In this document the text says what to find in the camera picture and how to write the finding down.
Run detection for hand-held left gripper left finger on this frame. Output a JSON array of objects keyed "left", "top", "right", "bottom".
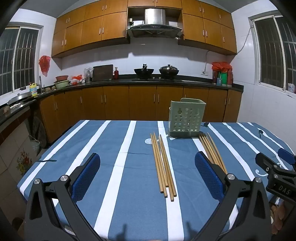
[{"left": 23, "top": 152, "right": 102, "bottom": 241}]

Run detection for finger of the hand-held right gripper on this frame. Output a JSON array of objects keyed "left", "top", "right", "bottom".
[
  {"left": 255, "top": 152, "right": 284, "bottom": 173},
  {"left": 277, "top": 148, "right": 296, "bottom": 166}
]

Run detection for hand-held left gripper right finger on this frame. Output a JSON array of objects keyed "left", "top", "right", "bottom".
[{"left": 192, "top": 151, "right": 272, "bottom": 241}]

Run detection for bunch of wooden chopsticks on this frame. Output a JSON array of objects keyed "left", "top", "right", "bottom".
[
  {"left": 198, "top": 132, "right": 228, "bottom": 174},
  {"left": 150, "top": 132, "right": 177, "bottom": 202}
]

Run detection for green perforated utensil holder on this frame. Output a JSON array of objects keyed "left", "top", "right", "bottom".
[{"left": 168, "top": 98, "right": 207, "bottom": 138}]

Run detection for blue striped tablecloth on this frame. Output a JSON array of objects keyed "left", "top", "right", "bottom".
[{"left": 17, "top": 119, "right": 296, "bottom": 241}]

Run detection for woven basket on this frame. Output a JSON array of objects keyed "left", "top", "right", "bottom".
[{"left": 29, "top": 135, "right": 41, "bottom": 154}]

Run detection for dark cloth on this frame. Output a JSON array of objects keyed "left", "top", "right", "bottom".
[{"left": 32, "top": 116, "right": 47, "bottom": 149}]

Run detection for wooden base cabinets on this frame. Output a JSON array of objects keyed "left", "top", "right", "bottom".
[{"left": 38, "top": 85, "right": 243, "bottom": 144}]

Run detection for red bag with bottles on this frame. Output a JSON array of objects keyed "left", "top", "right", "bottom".
[{"left": 211, "top": 62, "right": 233, "bottom": 88}]

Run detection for black kitchen countertop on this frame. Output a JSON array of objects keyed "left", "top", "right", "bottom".
[{"left": 0, "top": 74, "right": 244, "bottom": 126}]

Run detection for clear plastic bag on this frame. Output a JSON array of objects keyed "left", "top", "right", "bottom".
[{"left": 84, "top": 67, "right": 93, "bottom": 83}]

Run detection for grey pan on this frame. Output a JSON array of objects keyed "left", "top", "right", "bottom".
[{"left": 7, "top": 93, "right": 33, "bottom": 105}]

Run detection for barred window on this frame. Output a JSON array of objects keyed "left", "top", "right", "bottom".
[
  {"left": 0, "top": 26, "right": 43, "bottom": 96},
  {"left": 248, "top": 14, "right": 296, "bottom": 94}
]

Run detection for brown cutting board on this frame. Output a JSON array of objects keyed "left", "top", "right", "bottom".
[{"left": 92, "top": 64, "right": 114, "bottom": 81}]

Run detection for gas stove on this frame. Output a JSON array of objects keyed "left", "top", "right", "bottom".
[{"left": 132, "top": 77, "right": 183, "bottom": 82}]

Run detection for wok with steel lid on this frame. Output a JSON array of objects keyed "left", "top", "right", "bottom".
[{"left": 159, "top": 64, "right": 180, "bottom": 78}]

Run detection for hanging red plastic bag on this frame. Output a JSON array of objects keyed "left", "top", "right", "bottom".
[{"left": 38, "top": 56, "right": 51, "bottom": 77}]

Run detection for black wok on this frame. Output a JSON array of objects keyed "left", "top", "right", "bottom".
[{"left": 134, "top": 64, "right": 154, "bottom": 78}]

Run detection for steel range hood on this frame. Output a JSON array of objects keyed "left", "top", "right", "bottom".
[{"left": 126, "top": 9, "right": 183, "bottom": 39}]

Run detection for white wall cable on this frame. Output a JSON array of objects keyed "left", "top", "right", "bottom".
[{"left": 235, "top": 27, "right": 253, "bottom": 55}]

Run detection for wooden wall cabinets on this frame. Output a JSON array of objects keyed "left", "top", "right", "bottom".
[{"left": 51, "top": 0, "right": 238, "bottom": 58}]

